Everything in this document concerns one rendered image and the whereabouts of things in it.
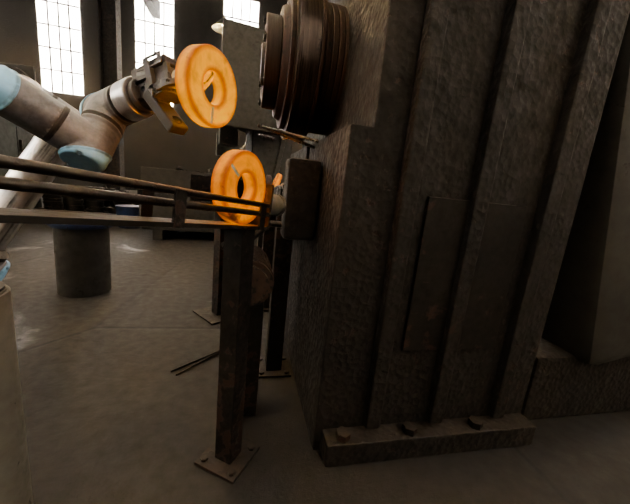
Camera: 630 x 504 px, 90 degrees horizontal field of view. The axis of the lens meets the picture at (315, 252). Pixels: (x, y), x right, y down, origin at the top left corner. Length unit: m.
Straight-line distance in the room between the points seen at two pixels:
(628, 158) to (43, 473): 1.71
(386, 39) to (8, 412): 0.99
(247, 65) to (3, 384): 3.59
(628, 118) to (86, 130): 1.36
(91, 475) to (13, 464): 0.27
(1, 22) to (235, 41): 10.03
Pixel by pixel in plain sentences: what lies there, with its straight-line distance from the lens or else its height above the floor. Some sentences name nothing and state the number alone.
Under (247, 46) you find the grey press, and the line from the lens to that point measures 4.00.
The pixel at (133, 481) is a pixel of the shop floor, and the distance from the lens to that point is 1.02.
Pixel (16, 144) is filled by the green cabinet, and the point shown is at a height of 0.83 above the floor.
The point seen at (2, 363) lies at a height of 0.40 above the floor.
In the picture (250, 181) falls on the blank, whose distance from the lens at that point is 0.73.
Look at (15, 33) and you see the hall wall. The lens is 13.22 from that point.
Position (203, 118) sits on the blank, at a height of 0.84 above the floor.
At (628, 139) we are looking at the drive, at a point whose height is 0.94.
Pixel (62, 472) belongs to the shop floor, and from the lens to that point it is 1.09.
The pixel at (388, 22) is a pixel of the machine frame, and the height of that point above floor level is 1.08.
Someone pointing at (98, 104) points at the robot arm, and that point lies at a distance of 0.96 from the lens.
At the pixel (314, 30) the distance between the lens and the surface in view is 1.07.
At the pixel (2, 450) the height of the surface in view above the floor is 0.25.
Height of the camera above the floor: 0.73
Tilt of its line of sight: 12 degrees down
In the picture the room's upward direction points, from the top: 6 degrees clockwise
